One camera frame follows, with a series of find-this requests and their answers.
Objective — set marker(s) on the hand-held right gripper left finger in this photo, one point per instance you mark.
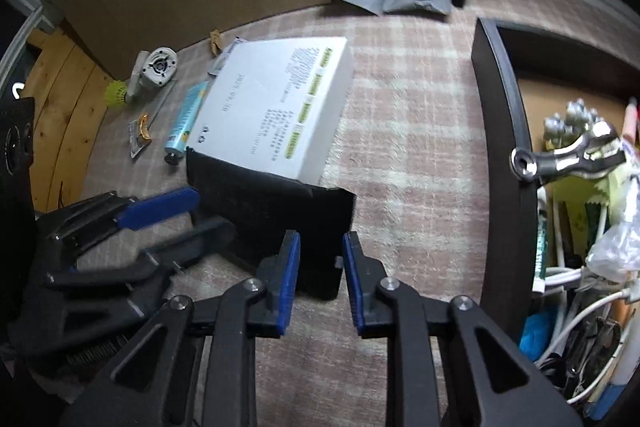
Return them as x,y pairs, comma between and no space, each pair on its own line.
288,287

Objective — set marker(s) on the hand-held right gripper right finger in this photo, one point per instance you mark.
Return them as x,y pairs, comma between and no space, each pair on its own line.
352,287

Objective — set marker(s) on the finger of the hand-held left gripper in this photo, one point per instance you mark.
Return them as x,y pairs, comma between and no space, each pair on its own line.
155,208
195,237

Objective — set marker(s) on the black wallet pouch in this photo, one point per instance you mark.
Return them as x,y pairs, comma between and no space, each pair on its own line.
260,217

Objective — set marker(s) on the light blue tube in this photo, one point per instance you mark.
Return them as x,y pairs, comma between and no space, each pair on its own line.
186,119

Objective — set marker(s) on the white printed box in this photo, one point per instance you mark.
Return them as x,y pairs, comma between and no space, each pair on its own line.
270,107

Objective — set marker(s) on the black container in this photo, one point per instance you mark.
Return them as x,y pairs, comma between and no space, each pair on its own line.
500,132

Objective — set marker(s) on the small clear packet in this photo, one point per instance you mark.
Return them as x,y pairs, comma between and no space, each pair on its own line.
139,137

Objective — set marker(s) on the grey metal strip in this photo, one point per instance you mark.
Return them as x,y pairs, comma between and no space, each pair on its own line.
161,104

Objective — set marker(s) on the yellow shuttlecock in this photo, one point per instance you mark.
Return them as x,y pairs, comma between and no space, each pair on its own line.
116,93

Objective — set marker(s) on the blue plastic wrapper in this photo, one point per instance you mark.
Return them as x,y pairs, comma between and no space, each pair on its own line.
535,332

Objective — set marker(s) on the pink plaid blanket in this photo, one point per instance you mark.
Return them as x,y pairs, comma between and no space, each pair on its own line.
410,107

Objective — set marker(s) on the green white tube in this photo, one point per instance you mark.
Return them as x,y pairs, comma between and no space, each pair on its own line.
540,247

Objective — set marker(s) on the silver metal wrench tool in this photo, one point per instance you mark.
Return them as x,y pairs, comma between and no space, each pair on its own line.
575,162

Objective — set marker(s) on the grey ball head massager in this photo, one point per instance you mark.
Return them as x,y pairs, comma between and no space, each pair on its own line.
560,124

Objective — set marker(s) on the clear plastic bag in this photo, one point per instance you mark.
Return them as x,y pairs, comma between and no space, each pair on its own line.
615,252

